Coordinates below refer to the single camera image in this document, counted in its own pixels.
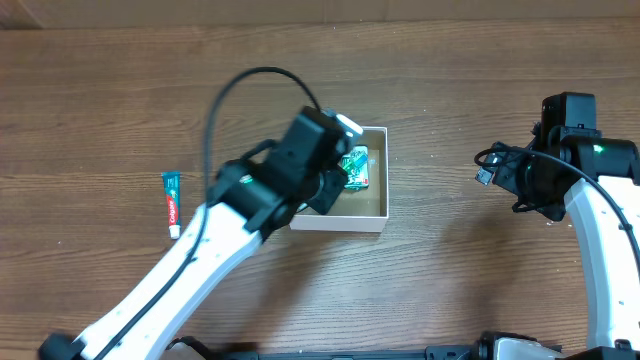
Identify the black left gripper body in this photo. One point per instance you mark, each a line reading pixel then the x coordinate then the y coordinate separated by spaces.
pixel 332 187

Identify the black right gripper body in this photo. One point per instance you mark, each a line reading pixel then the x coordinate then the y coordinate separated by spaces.
pixel 507 176

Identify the green soap packet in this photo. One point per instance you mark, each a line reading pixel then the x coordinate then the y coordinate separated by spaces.
pixel 358 179

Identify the Colgate toothpaste tube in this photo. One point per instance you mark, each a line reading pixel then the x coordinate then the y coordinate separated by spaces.
pixel 171 183

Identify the green white toothbrush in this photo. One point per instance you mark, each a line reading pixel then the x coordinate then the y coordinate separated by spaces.
pixel 358 159

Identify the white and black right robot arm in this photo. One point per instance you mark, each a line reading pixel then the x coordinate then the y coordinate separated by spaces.
pixel 570 170

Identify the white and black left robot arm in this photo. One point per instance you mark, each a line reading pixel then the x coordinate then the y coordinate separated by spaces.
pixel 253 196

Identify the white cardboard box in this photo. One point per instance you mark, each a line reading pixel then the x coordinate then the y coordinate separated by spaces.
pixel 365 210

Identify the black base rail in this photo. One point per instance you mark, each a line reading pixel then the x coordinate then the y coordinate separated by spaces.
pixel 188 348

